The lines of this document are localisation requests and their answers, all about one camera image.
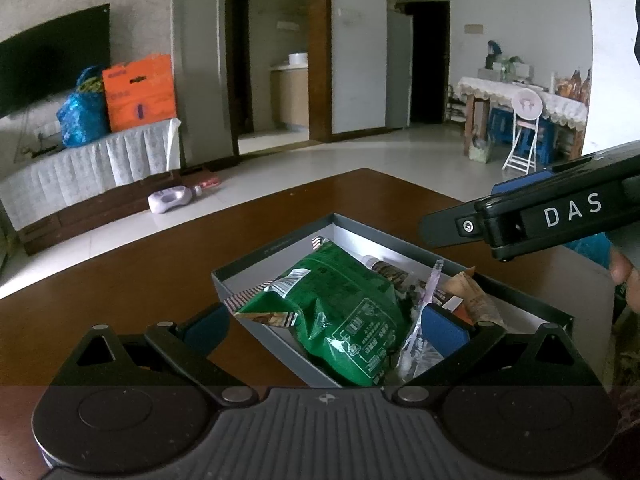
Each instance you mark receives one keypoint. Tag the black wall television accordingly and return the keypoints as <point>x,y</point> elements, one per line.
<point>50,60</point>

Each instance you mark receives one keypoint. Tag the orange snack bags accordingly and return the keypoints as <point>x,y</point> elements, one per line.
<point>574,85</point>

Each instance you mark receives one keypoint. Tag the person's right hand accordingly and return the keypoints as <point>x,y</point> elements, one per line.
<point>622,267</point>

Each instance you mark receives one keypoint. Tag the beige kitchen cabinet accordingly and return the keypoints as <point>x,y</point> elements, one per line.
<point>290,95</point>

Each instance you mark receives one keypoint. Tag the blue plastic bag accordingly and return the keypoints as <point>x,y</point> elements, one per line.
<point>80,115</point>

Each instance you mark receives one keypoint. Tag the white lace cloth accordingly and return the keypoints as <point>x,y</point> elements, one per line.
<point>90,170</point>

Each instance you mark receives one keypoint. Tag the blue plastic stool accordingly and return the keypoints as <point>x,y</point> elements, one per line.
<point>500,125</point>
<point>546,142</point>

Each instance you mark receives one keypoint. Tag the side table with lace cloth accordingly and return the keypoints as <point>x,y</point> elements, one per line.
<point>495,90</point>

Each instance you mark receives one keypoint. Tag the white brown tube snack packet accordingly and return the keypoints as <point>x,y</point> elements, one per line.
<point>390,270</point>

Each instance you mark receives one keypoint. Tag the brown peanut packet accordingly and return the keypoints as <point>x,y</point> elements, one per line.
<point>487,310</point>

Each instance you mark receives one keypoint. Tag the boxes on side table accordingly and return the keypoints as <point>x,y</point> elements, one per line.
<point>505,71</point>

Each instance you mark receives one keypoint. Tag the red slipper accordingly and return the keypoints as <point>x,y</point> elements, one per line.
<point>207,181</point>

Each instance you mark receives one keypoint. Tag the white pot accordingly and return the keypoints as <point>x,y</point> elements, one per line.
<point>298,59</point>

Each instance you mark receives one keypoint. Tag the clear plastic snack packet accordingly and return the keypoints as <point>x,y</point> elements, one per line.
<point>415,350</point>

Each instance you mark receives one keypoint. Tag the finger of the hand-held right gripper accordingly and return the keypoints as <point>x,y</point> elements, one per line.
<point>520,184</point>
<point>445,227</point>

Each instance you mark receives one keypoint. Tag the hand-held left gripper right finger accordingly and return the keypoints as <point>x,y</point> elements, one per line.
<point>442,330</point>

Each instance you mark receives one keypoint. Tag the small patterned bag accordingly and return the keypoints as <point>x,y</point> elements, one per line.
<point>480,151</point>

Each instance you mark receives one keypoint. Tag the striped snack packet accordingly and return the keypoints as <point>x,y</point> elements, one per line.
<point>245,300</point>

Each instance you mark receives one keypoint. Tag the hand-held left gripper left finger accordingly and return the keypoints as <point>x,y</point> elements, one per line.
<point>210,325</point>

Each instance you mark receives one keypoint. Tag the orange-brown snack bar packet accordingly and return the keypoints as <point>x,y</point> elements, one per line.
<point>457,285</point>

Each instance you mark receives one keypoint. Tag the green snack packet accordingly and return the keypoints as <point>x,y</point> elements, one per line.
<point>350,305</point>

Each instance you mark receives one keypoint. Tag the orange cardboard box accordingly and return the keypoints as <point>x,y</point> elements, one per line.
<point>140,92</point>

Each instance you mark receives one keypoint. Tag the white folding chair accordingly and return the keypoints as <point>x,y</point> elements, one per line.
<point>527,105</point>

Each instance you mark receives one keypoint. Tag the purple white bottle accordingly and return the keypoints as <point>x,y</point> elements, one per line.
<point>170,199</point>

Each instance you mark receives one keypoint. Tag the grey cardboard box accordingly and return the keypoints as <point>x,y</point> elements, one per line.
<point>280,355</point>

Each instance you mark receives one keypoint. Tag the teal object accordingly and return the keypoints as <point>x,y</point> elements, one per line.
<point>590,252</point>

